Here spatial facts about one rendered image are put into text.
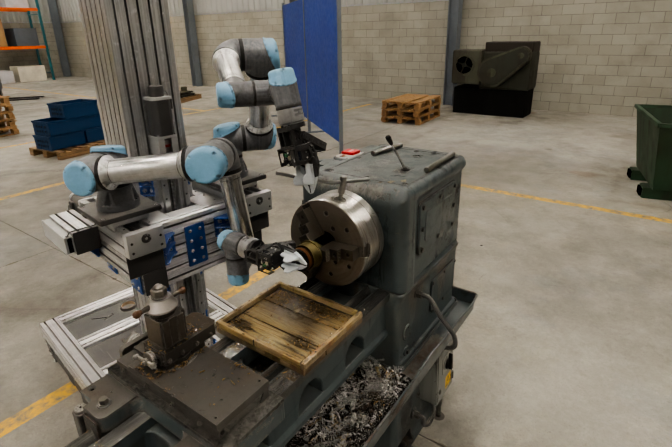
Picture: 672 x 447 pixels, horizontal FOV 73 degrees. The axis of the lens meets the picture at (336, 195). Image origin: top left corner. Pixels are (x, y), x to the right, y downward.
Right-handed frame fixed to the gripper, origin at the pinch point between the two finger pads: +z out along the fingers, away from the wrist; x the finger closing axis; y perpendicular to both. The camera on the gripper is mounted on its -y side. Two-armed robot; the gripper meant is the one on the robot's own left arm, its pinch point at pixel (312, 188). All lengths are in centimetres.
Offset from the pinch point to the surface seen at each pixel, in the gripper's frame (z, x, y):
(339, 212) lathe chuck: 11.1, -0.5, -11.0
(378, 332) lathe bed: 60, -3, -21
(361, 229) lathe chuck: 17.4, 5.7, -12.3
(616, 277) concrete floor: 146, 44, -260
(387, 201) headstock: 12.6, 8.1, -26.8
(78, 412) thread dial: 37, -32, 66
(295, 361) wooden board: 42.8, 1.1, 23.9
